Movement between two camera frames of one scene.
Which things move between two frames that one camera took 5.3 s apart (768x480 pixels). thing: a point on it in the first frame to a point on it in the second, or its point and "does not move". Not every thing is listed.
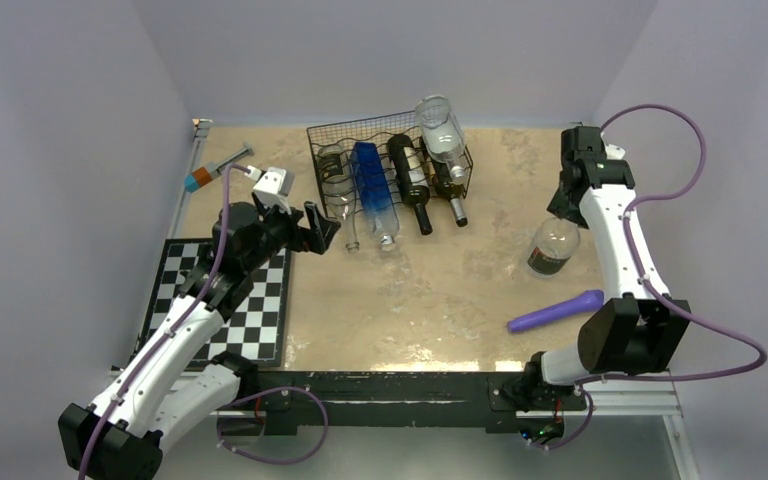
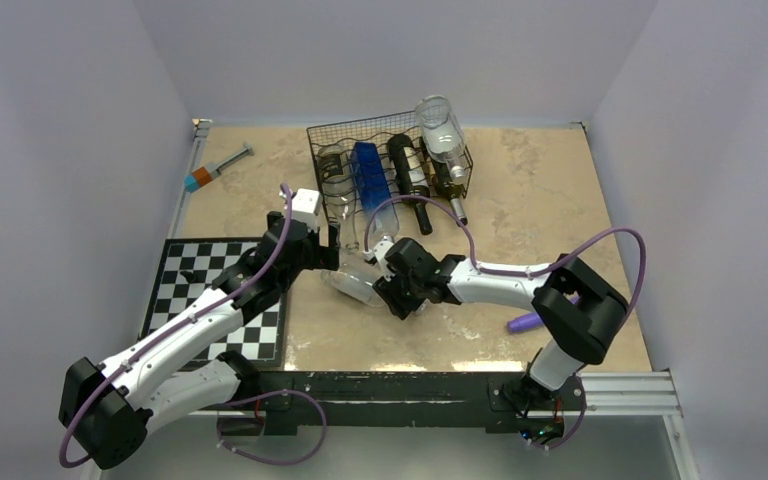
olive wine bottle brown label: [444, 185] does not move
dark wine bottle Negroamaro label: [411, 177] does not move
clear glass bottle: [336, 165] does not move
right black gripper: [558, 206] to [398, 304]
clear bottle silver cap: [556, 241] to [356, 281]
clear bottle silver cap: [443, 136] does not move
